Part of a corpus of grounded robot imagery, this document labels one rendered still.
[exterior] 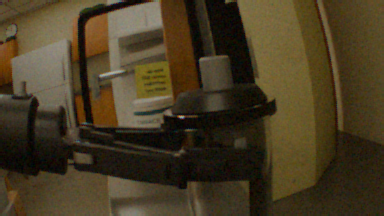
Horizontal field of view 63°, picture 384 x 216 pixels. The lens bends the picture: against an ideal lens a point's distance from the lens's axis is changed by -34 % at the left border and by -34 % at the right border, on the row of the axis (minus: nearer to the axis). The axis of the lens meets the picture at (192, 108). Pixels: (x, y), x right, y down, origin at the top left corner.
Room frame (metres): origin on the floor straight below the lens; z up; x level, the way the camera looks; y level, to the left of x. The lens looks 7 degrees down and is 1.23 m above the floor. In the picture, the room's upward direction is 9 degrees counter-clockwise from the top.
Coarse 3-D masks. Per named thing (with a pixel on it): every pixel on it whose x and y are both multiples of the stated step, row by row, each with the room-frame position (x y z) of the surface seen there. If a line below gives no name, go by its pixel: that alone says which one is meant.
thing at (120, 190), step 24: (336, 144) 0.96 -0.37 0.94; (360, 144) 0.88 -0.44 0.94; (168, 168) 1.11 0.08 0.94; (336, 168) 0.76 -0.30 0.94; (360, 168) 0.70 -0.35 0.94; (120, 192) 0.91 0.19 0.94; (144, 192) 0.90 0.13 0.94; (168, 192) 0.88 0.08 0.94; (312, 192) 0.67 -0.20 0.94; (336, 192) 0.62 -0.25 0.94; (360, 192) 0.57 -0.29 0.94
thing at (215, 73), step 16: (208, 64) 0.41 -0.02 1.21; (224, 64) 0.41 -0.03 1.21; (208, 80) 0.41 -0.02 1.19; (224, 80) 0.41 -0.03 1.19; (192, 96) 0.39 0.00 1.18; (208, 96) 0.38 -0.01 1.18; (224, 96) 0.38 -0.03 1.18; (240, 96) 0.38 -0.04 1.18; (256, 96) 0.39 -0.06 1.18; (176, 112) 0.40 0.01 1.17; (192, 112) 0.38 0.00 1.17; (208, 112) 0.38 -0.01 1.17
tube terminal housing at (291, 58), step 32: (256, 0) 0.69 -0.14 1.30; (288, 0) 0.70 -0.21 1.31; (256, 32) 0.69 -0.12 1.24; (288, 32) 0.70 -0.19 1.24; (320, 32) 0.85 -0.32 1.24; (256, 64) 0.69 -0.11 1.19; (288, 64) 0.70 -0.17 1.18; (320, 64) 0.79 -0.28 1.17; (288, 96) 0.70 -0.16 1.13; (320, 96) 0.76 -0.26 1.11; (288, 128) 0.69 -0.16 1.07; (320, 128) 0.74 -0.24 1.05; (288, 160) 0.69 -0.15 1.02; (320, 160) 0.74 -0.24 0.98; (288, 192) 0.69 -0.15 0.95
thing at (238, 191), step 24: (264, 120) 0.39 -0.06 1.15; (192, 144) 0.38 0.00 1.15; (216, 144) 0.37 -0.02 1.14; (240, 144) 0.37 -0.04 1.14; (264, 144) 0.39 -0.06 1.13; (264, 168) 0.38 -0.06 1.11; (192, 192) 0.39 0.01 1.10; (216, 192) 0.38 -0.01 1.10; (240, 192) 0.37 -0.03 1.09; (264, 192) 0.38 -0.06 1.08
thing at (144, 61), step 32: (160, 0) 0.99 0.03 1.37; (96, 32) 0.98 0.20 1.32; (128, 32) 0.98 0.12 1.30; (160, 32) 0.99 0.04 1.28; (96, 64) 0.98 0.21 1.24; (128, 64) 0.98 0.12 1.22; (160, 64) 0.99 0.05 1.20; (192, 64) 0.99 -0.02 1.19; (128, 96) 0.98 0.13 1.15; (160, 96) 0.99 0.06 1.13
